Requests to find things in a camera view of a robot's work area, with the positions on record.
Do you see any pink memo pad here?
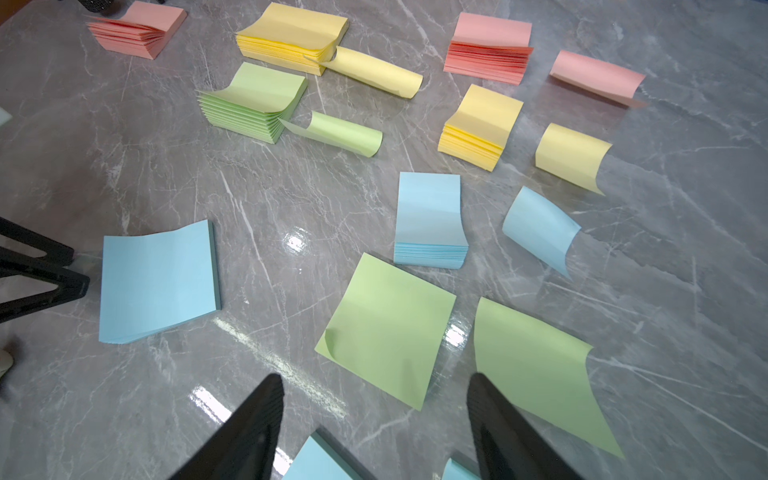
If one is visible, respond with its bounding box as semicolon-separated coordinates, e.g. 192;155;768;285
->
444;12;533;85
87;1;187;60

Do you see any large green memo pad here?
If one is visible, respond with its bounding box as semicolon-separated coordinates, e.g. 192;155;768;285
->
315;253;456;411

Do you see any torn large yellow page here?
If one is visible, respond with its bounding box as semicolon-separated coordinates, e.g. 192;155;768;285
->
317;47;423;99

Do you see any torn blue page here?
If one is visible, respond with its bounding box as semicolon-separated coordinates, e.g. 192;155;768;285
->
502;187;581;278
441;451;481;480

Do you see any small yellow memo pad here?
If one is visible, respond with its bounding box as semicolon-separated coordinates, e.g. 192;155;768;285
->
438;84;524;172

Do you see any large yellow memo pad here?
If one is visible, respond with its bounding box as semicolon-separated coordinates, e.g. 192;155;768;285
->
236;2;349;76

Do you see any torn small green page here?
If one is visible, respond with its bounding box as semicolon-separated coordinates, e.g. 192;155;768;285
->
280;111;383;158

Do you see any small green memo pad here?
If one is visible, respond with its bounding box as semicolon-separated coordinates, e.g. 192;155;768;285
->
196;62;308;144

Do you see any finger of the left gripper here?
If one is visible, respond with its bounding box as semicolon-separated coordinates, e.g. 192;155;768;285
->
0;217;91;325

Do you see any torn pink page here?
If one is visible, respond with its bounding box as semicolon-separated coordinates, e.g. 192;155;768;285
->
550;50;647;108

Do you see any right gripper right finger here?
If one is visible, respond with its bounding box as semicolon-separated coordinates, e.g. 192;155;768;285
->
466;372;582;480

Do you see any blue curved memo pad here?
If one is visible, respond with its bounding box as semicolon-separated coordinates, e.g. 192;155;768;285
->
394;172;469;269

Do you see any light blue memo pad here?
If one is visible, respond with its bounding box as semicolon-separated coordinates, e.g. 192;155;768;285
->
99;220;222;344

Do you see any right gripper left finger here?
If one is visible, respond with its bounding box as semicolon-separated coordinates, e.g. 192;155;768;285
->
171;373;284;479

